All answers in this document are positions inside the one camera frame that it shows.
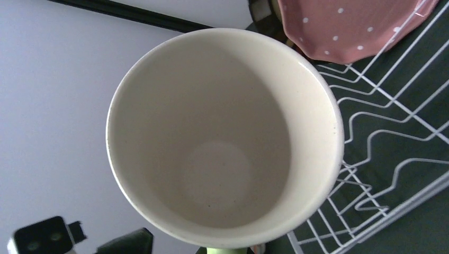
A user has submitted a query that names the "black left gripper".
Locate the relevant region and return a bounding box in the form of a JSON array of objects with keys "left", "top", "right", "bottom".
[{"left": 96, "top": 228, "right": 154, "bottom": 254}]

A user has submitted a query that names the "green ceramic mug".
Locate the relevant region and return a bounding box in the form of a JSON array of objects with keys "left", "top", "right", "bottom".
[{"left": 105, "top": 28, "right": 344, "bottom": 253}]

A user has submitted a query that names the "white wire dish rack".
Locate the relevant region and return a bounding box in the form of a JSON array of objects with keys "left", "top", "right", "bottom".
[{"left": 272, "top": 1, "right": 448, "bottom": 253}]

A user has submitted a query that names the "pink polka dot plate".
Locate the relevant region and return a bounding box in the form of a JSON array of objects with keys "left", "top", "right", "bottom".
[{"left": 278, "top": 0, "right": 438, "bottom": 64}]

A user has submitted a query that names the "black left frame post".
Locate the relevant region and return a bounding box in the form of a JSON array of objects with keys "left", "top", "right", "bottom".
[{"left": 51, "top": 0, "right": 211, "bottom": 33}]

